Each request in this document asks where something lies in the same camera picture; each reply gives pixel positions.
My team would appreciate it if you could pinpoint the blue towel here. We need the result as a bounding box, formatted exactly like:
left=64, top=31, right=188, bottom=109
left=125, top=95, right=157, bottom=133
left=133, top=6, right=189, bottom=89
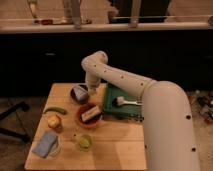
left=73, top=86, right=88, bottom=101

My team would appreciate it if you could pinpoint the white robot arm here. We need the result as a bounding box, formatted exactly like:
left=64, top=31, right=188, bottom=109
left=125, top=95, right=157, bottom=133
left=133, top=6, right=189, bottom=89
left=81, top=51, right=200, bottom=171

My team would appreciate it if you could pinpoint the purple bowl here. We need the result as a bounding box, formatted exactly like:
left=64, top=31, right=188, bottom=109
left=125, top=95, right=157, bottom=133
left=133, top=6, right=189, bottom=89
left=70, top=84, right=89, bottom=104

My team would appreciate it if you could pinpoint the orange bowl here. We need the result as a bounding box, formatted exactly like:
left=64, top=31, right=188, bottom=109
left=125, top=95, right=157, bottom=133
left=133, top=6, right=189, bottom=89
left=75, top=103, right=102, bottom=129

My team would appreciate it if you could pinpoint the green small bowl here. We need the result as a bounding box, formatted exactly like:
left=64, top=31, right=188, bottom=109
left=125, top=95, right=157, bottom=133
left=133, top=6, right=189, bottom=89
left=76, top=134, right=92, bottom=151

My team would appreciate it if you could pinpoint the wooden block eraser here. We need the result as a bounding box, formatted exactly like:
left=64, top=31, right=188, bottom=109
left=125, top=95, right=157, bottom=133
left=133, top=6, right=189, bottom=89
left=81, top=106, right=101, bottom=122

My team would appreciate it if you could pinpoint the silver metal spatula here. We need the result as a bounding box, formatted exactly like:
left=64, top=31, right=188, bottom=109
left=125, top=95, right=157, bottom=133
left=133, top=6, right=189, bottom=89
left=115, top=96, right=142, bottom=106

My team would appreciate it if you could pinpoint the green plastic tray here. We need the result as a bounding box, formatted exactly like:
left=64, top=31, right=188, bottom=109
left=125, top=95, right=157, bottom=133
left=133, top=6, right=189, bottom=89
left=102, top=83, right=142, bottom=121

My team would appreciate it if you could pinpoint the yellow toy corn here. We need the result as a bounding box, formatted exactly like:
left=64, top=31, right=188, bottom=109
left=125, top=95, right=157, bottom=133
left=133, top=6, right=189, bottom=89
left=74, top=134, right=90, bottom=148

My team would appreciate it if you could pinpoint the black chair base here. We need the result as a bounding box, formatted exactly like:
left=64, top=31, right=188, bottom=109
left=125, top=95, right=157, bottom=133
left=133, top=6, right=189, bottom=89
left=0, top=101, right=30, bottom=143

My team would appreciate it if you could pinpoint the blue sponge cloth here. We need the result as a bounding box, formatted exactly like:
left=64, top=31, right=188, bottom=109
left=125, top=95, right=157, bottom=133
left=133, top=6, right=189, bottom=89
left=32, top=131, right=58, bottom=158

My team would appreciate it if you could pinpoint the red small dish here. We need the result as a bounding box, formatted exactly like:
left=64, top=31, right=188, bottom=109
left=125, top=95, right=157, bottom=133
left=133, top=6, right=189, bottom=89
left=41, top=19, right=53, bottom=25

